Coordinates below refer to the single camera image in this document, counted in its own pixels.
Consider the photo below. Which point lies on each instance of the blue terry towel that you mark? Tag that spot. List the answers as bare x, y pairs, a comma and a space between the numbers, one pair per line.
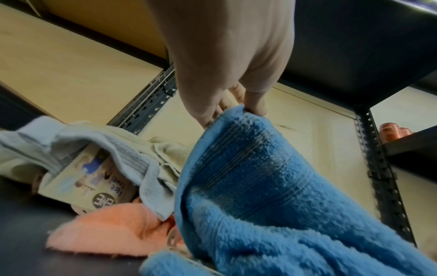
259, 188

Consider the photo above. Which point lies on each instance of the cardboard towel label sleeve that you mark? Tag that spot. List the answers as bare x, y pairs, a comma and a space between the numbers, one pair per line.
102, 195

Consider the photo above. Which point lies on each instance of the grey perforated metal post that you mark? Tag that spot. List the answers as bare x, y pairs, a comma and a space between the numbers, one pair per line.
150, 99

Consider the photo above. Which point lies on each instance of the orange drink can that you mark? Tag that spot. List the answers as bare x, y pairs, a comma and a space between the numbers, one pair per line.
388, 131
405, 132

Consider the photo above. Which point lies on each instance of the black shelf holding cans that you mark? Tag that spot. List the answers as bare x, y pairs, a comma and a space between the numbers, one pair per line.
413, 145

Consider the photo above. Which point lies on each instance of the person's left hand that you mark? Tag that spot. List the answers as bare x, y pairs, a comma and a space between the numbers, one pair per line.
222, 48

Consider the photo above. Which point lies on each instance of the black perforated metal post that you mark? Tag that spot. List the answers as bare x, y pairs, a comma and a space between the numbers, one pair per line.
379, 161

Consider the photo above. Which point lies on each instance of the black metal shelf panel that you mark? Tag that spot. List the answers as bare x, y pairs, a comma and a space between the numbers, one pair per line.
355, 48

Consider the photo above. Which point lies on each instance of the peach orange towel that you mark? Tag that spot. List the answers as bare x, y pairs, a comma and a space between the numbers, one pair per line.
109, 229

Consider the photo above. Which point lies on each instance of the light grey-blue towel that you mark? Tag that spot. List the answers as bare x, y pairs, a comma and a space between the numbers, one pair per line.
41, 140

